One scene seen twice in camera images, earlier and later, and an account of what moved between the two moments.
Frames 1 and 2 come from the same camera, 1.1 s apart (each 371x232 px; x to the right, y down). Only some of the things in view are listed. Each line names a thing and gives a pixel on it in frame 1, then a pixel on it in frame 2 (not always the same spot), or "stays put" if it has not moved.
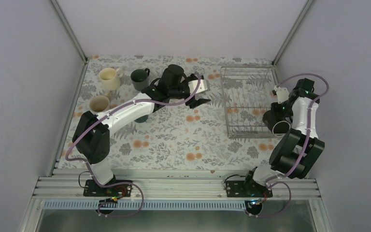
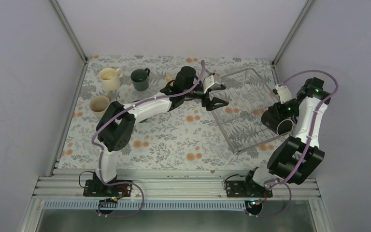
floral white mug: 99,104 stays put
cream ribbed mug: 110,78 stays put
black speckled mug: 277,124 stays put
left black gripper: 192,103 -> 210,107
